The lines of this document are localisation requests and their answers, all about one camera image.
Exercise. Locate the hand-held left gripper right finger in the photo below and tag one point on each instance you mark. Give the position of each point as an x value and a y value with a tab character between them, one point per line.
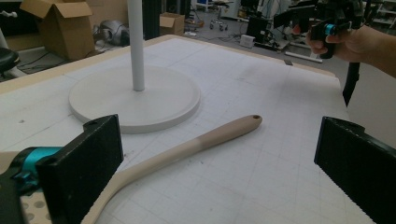
361	168

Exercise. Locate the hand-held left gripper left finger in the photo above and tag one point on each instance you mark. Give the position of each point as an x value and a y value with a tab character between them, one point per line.
82	168

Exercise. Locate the beige slotted spoon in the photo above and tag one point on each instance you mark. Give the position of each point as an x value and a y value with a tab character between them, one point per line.
186	149

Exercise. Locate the black computer case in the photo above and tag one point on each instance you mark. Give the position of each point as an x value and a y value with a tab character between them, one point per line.
257	28

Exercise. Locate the white shelf rack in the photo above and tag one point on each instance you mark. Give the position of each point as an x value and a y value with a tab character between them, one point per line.
385	12

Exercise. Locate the small white box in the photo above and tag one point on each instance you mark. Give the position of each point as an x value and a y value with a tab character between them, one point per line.
247	40

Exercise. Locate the rolling stool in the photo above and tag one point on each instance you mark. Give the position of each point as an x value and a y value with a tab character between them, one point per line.
219	17

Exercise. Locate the white stand with round base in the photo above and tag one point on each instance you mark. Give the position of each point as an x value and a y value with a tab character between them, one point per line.
140	102

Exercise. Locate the white grid mat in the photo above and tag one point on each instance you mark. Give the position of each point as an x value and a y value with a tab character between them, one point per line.
249	93

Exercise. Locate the small open cardboard box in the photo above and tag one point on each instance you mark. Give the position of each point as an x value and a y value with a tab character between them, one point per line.
171	23

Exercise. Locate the black chair seat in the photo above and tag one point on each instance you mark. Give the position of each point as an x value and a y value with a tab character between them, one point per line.
7	59

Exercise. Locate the grey rounded appliance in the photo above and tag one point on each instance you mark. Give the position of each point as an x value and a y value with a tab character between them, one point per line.
113	31

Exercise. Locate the large open cardboard box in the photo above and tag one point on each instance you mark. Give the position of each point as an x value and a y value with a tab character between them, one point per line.
59	28

